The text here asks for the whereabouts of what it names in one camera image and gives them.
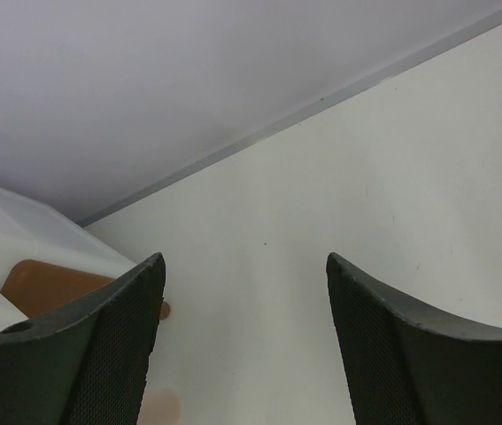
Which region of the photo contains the white plastic shoe cabinet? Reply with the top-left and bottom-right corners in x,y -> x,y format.
0,188 -> 135,331

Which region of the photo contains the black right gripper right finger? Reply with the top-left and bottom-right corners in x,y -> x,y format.
326,253 -> 502,424

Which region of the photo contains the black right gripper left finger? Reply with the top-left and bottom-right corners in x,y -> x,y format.
0,253 -> 166,424

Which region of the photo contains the brown-front pulled-out drawer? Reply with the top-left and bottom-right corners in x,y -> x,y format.
0,259 -> 115,318

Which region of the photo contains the beige drawer front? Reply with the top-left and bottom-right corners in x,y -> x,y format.
136,390 -> 181,425

